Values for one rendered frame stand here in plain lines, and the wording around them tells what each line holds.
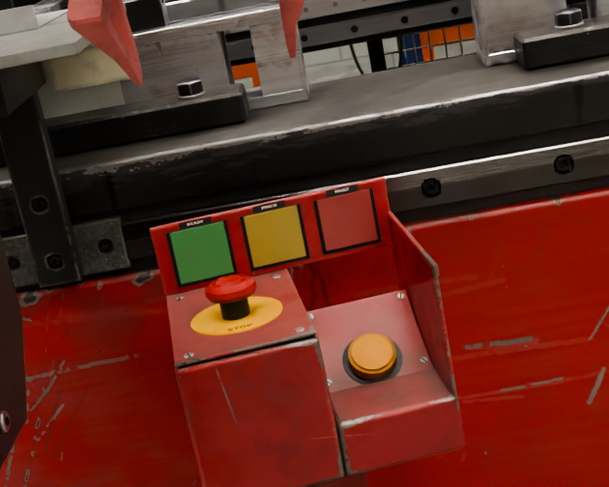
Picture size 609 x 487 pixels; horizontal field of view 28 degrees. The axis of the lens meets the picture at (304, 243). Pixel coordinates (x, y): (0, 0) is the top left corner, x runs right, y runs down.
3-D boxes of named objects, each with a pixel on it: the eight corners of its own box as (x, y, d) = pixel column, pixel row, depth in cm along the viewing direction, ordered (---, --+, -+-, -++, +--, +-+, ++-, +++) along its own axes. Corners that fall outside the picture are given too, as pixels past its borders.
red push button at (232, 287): (215, 338, 91) (205, 294, 90) (211, 320, 95) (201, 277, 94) (266, 326, 92) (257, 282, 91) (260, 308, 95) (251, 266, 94)
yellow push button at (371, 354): (356, 391, 96) (355, 377, 94) (343, 352, 98) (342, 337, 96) (401, 380, 96) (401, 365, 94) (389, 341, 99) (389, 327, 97)
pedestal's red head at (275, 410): (208, 512, 90) (155, 287, 84) (194, 422, 105) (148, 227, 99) (467, 448, 91) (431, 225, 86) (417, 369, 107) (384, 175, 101)
